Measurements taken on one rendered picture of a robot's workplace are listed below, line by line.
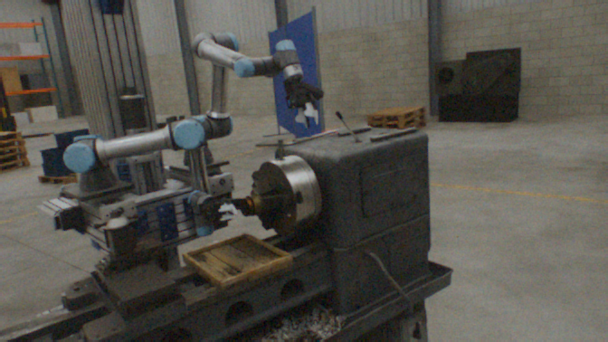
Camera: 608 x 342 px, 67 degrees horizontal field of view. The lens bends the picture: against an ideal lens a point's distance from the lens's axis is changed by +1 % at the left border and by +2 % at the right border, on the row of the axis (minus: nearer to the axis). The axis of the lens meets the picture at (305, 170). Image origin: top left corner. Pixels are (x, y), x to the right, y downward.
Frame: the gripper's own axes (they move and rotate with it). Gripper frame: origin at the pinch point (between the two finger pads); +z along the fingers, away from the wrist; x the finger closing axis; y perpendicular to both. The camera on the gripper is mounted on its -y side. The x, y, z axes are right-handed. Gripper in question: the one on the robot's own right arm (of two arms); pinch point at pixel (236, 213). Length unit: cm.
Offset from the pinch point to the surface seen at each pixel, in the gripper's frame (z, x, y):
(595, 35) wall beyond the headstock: -290, 40, -970
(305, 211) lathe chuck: 11.8, -3.0, -23.5
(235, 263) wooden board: 0.9, -19.0, 3.8
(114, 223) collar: -7.5, 6.6, 41.5
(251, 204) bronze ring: 0.2, 1.8, -6.4
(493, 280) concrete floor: -19, -110, -196
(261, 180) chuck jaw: -7.6, 8.0, -16.7
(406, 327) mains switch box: 22, -68, -65
